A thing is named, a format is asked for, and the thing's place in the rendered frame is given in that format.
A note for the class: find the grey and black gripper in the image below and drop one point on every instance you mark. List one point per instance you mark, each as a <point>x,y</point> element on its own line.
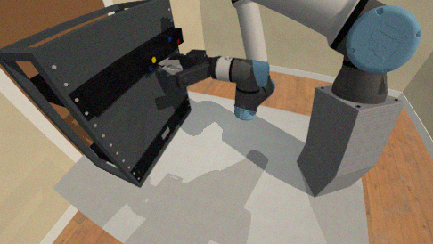
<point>195,57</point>

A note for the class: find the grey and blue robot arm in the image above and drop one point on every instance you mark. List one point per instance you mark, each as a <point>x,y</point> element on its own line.
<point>375,40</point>

